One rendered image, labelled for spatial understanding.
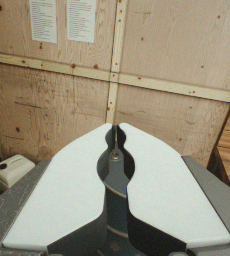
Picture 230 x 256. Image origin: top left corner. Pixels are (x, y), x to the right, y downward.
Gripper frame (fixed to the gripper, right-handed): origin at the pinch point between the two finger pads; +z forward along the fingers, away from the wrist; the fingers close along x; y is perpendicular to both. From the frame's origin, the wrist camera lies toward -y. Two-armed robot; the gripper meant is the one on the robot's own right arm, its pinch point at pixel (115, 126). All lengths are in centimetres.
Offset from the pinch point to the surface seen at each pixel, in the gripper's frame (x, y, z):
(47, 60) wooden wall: -56, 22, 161
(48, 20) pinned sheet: -49, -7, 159
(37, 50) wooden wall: -63, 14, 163
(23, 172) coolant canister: -88, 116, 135
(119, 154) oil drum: 1, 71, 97
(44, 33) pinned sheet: -54, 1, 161
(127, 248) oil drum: 4, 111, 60
